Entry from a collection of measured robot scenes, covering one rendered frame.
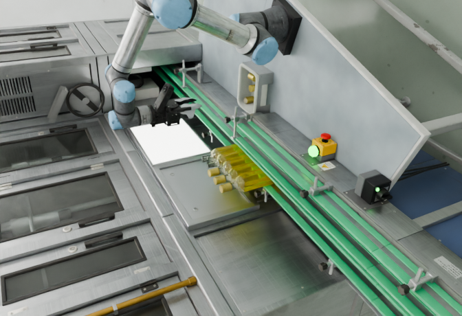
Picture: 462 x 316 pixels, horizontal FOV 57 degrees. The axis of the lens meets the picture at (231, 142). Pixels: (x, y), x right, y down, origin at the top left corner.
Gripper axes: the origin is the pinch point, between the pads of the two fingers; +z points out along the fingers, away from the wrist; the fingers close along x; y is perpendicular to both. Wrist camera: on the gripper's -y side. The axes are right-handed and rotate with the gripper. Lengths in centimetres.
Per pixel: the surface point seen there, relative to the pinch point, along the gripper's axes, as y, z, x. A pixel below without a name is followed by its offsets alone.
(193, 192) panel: 42.7, -2.8, 4.2
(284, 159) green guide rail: 16.7, 25.7, 30.1
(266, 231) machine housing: 46, 16, 37
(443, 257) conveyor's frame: 15, 38, 97
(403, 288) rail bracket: 14, 17, 100
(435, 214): 15, 52, 82
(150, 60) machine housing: 15, 10, -90
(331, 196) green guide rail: 16, 27, 58
